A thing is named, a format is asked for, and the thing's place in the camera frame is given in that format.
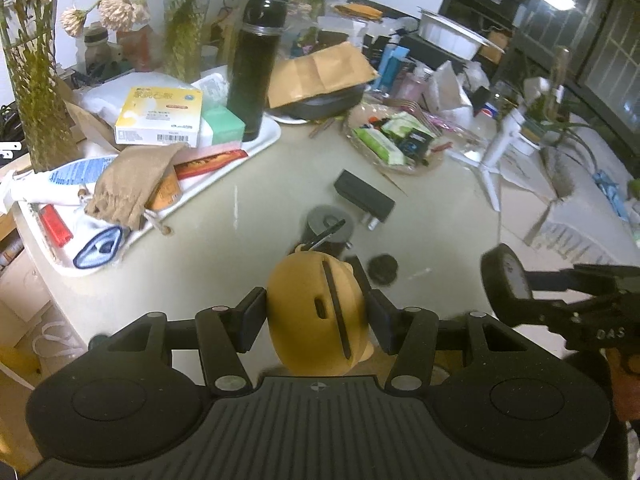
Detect white and green packet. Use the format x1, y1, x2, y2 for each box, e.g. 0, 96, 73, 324
382, 112, 423, 136

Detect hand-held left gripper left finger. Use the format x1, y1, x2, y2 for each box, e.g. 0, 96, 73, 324
90, 287, 268, 397

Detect pink soap bottle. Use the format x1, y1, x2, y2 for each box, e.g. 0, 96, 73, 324
400, 67, 431, 103

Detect black power adapter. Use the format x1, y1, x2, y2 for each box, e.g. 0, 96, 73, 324
334, 170, 396, 231

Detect brown drawstring pouch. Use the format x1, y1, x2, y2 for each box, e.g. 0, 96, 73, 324
85, 142, 186, 233

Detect black packet with blue print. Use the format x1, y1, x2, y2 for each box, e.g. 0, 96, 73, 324
397, 128, 436, 161

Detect striped plastic sleeve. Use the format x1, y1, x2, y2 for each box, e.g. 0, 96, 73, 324
400, 100, 481, 147

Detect red lighter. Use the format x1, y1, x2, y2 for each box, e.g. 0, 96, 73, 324
39, 205, 73, 247

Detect dark grey cylinder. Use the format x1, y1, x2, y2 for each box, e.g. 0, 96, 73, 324
306, 205, 354, 257

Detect white gimbal tripod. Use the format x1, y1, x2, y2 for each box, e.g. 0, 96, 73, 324
450, 100, 531, 212

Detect green tissue box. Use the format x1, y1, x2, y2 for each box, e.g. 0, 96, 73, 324
200, 105, 247, 147

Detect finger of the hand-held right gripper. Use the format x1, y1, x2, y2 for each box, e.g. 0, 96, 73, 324
520, 296, 601, 331
527, 264, 640, 293

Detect wooden chopsticks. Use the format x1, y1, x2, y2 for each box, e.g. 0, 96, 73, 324
307, 119, 346, 138

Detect black thin stick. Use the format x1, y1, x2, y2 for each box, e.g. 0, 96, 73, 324
305, 219, 347, 251

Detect cola bottle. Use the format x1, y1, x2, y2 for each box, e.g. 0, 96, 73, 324
475, 85, 501, 121

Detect black ribbed round cap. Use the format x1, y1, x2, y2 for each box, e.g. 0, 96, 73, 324
367, 255, 399, 285

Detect tall glass vase with stems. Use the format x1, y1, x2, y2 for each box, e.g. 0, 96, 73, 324
0, 0, 71, 171

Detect black thermos bottle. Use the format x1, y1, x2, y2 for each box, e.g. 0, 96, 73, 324
227, 0, 288, 142

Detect brown paper envelope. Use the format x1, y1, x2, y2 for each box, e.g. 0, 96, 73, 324
267, 41, 379, 109

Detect white foil bowl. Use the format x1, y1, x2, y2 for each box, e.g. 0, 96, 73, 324
417, 7, 493, 61

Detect yellow medicine box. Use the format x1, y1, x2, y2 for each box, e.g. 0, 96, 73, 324
114, 86, 203, 147

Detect black cabinet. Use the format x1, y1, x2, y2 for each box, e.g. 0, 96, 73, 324
440, 0, 640, 101

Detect blue and white pouch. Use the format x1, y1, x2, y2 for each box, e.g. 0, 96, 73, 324
72, 225, 126, 270

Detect yellow cloth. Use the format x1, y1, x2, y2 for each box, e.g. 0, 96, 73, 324
332, 4, 383, 21

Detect glass plate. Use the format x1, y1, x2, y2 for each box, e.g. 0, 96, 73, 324
342, 104, 453, 175

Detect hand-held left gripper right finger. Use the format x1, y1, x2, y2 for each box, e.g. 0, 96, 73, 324
367, 290, 556, 393

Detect thin wooden stick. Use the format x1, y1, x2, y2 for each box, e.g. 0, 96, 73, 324
382, 172, 408, 196

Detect white and blue tube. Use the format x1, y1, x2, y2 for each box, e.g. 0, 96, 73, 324
10, 156, 118, 206

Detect blue box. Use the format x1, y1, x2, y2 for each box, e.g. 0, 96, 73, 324
377, 45, 411, 91

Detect yellow piggy bank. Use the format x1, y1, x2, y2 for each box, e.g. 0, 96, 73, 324
265, 252, 374, 376

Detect wide glass vase with bamboo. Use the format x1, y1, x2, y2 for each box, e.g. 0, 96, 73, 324
160, 0, 207, 83

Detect white tray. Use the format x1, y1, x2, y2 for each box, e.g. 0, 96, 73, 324
15, 65, 282, 277

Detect white plastic bag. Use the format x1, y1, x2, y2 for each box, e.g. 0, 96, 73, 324
432, 60, 488, 111

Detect black round disc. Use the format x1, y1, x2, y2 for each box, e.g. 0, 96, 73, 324
481, 243, 532, 328

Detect green wet wipe packet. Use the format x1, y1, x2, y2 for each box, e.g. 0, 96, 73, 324
355, 127, 406, 166

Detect red long packet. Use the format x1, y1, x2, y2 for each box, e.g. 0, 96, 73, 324
172, 149, 249, 181

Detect potted green plant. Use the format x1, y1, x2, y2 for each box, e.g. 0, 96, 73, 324
525, 45, 601, 196

